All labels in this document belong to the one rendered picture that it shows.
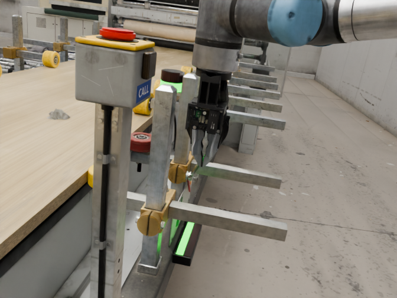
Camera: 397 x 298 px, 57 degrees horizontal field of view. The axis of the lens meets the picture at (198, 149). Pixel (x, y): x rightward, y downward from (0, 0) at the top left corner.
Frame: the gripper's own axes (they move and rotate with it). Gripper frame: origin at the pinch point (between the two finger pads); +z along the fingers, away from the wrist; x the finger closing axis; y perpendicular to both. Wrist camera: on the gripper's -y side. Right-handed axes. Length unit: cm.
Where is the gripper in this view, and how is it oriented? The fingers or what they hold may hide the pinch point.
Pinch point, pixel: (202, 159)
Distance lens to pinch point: 80.5
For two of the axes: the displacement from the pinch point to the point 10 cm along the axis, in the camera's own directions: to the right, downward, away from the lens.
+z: -1.2, 9.3, 3.5
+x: 9.8, 1.7, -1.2
